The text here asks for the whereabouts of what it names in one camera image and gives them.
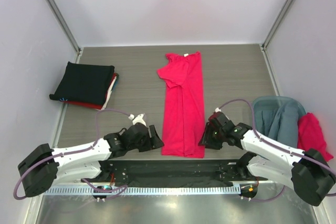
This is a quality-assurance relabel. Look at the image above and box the pink t shirt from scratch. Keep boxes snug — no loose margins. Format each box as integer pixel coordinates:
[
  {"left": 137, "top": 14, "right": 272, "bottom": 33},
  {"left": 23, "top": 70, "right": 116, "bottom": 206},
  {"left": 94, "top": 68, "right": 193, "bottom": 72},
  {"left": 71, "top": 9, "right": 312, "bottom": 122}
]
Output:
[
  {"left": 298, "top": 113, "right": 334, "bottom": 162},
  {"left": 157, "top": 51, "right": 205, "bottom": 158}
]

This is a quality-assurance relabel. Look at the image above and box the white t shirt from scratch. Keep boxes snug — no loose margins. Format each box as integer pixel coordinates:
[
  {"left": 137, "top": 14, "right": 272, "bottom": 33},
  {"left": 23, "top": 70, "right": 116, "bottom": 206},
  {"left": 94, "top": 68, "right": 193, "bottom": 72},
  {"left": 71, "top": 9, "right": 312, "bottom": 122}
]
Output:
[{"left": 101, "top": 78, "right": 116, "bottom": 110}]

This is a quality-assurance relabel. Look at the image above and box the black t shirt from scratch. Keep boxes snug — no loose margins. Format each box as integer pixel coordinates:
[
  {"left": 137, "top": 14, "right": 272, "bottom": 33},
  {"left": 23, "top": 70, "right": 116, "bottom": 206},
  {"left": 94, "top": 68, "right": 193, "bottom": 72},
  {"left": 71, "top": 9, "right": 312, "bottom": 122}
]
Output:
[{"left": 49, "top": 62, "right": 114, "bottom": 105}]

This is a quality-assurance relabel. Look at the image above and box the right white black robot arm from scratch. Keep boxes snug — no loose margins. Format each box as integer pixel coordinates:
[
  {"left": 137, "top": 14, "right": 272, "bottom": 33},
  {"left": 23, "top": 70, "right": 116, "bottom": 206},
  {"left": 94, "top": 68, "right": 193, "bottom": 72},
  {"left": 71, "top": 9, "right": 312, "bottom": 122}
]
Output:
[{"left": 199, "top": 111, "right": 335, "bottom": 206}]

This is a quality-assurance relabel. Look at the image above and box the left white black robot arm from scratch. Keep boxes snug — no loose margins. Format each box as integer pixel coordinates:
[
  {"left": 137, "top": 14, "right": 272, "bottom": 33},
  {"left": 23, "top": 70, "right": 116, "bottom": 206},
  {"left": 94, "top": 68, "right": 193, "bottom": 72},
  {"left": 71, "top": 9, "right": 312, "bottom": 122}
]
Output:
[{"left": 13, "top": 123, "right": 164, "bottom": 200}]

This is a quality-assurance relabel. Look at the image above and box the blue plastic basket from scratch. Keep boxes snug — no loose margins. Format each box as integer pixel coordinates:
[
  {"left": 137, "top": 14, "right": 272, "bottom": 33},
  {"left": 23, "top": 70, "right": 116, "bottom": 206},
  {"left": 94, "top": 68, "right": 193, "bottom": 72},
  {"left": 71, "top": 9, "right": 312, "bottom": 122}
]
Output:
[{"left": 253, "top": 96, "right": 306, "bottom": 135}]

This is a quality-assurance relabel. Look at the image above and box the grey blue t shirt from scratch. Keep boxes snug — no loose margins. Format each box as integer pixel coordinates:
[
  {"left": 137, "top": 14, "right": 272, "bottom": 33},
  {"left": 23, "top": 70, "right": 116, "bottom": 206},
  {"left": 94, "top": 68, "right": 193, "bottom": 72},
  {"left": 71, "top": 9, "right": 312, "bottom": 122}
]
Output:
[{"left": 258, "top": 103, "right": 299, "bottom": 148}]

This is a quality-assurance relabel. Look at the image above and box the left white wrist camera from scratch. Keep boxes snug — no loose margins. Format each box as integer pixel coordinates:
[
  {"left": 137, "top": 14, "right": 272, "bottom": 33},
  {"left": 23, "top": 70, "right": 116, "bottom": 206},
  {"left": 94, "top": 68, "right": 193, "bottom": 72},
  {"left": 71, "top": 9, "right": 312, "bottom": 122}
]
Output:
[{"left": 128, "top": 113, "right": 146, "bottom": 126}]

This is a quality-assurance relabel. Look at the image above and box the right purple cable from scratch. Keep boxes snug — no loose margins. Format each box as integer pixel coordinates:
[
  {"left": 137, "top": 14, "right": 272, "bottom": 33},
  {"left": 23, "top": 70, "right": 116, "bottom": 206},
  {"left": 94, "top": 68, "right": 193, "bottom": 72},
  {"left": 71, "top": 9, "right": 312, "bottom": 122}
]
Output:
[{"left": 217, "top": 98, "right": 336, "bottom": 202}]

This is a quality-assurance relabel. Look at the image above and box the purple cable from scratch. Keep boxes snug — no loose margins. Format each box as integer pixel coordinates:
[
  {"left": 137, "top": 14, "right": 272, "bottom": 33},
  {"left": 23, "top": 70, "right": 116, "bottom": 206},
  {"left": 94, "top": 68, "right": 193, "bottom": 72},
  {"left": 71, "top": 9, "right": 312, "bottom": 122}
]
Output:
[
  {"left": 217, "top": 98, "right": 336, "bottom": 202},
  {"left": 13, "top": 108, "right": 132, "bottom": 200}
]

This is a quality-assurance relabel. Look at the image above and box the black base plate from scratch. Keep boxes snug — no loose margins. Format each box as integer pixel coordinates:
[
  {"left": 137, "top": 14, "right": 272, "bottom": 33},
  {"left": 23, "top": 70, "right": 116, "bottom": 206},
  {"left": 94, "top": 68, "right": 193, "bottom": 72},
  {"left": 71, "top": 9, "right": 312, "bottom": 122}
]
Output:
[{"left": 86, "top": 159, "right": 255, "bottom": 188}]

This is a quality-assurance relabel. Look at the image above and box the slotted white cable duct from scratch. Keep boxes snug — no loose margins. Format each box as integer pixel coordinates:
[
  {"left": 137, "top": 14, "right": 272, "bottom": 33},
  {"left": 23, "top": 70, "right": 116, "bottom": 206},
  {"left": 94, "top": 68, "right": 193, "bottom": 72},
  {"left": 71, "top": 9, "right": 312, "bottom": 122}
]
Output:
[{"left": 44, "top": 184, "right": 241, "bottom": 196}]

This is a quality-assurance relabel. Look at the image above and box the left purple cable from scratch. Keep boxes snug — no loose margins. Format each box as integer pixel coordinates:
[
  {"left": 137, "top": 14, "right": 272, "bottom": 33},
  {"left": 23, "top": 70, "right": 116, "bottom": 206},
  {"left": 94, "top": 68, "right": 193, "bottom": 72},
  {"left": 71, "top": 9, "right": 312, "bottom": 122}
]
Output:
[{"left": 13, "top": 108, "right": 132, "bottom": 200}]

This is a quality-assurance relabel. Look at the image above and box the left aluminium frame post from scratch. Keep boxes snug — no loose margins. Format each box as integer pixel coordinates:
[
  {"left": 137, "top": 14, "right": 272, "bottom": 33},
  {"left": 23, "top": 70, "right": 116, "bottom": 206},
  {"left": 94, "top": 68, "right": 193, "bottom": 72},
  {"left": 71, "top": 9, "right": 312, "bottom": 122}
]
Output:
[{"left": 46, "top": 0, "right": 81, "bottom": 54}]

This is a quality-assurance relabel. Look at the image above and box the aluminium frame post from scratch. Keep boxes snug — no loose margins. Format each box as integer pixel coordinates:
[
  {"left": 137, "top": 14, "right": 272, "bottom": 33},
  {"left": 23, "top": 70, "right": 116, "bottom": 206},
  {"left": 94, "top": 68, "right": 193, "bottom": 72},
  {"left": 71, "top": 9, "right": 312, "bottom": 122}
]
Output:
[
  {"left": 46, "top": 0, "right": 81, "bottom": 54},
  {"left": 260, "top": 0, "right": 295, "bottom": 51}
]

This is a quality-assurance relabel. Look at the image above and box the right aluminium frame post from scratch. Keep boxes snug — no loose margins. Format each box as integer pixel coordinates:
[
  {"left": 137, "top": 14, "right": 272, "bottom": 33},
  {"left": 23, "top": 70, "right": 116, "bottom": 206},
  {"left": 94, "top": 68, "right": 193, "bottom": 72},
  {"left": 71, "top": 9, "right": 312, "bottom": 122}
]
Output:
[{"left": 260, "top": 0, "right": 295, "bottom": 51}]

